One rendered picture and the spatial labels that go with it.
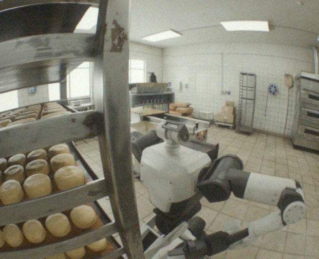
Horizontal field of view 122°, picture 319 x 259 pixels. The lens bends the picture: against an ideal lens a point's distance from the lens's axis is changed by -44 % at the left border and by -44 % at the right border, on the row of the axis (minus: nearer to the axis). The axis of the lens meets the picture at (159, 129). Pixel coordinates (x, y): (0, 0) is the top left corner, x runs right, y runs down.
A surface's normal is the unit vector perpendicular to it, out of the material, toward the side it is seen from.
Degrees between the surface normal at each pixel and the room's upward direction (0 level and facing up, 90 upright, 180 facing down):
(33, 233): 0
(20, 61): 90
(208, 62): 90
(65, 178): 0
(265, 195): 83
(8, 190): 0
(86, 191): 90
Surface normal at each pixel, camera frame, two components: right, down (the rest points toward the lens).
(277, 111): -0.66, 0.21
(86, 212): 0.00, -0.96
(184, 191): -0.06, 0.18
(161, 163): -0.53, -0.55
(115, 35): 0.67, 0.20
